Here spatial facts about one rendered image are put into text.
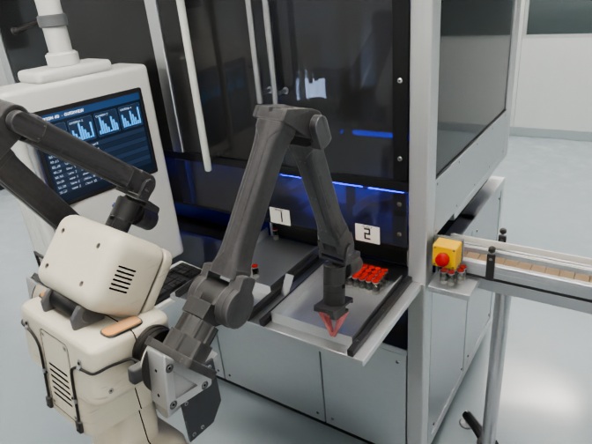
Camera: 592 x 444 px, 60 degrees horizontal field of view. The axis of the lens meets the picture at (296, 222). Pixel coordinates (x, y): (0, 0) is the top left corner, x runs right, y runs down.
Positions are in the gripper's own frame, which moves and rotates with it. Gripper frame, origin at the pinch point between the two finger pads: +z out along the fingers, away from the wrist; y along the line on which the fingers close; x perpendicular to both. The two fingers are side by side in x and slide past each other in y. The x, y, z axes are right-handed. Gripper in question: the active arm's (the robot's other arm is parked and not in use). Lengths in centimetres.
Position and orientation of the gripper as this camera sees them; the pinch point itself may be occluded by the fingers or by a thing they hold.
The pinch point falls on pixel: (333, 333)
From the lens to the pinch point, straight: 140.0
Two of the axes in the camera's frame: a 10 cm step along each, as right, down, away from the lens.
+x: -8.4, -1.5, 5.3
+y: 5.5, -2.3, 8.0
